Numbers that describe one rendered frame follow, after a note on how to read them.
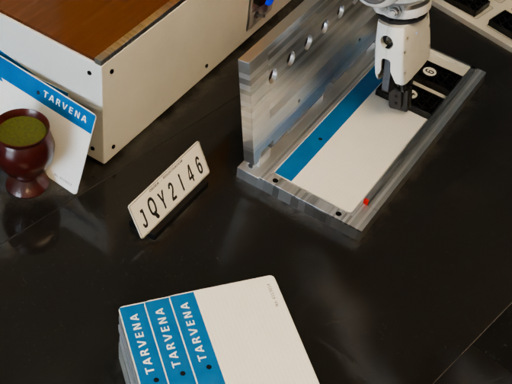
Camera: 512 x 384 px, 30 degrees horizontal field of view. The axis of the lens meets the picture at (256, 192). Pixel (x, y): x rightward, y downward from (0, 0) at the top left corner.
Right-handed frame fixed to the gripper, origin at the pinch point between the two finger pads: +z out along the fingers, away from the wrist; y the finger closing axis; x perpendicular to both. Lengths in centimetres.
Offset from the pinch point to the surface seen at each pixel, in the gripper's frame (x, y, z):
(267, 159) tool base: 10.7, -21.9, 0.7
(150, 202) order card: 17.1, -41.0, -3.2
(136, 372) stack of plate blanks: -1, -66, -5
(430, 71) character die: 0.0, 10.8, 1.7
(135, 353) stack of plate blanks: 1, -64, -6
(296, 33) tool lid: 10.5, -12.3, -15.5
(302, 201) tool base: 2.4, -26.0, 2.4
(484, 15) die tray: 0.2, 34.7, 4.0
